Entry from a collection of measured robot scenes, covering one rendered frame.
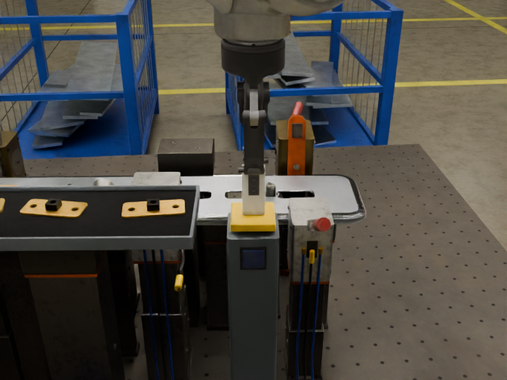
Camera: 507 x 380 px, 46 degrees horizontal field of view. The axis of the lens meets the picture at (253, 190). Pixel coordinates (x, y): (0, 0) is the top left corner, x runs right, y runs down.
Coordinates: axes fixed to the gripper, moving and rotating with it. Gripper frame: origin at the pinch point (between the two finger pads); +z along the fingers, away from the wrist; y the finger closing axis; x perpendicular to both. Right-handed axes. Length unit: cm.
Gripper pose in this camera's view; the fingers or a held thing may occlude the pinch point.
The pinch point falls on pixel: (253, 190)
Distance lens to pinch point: 78.4
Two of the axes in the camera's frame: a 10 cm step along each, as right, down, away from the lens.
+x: -10.0, 0.1, -0.1
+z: 0.0, 8.8, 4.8
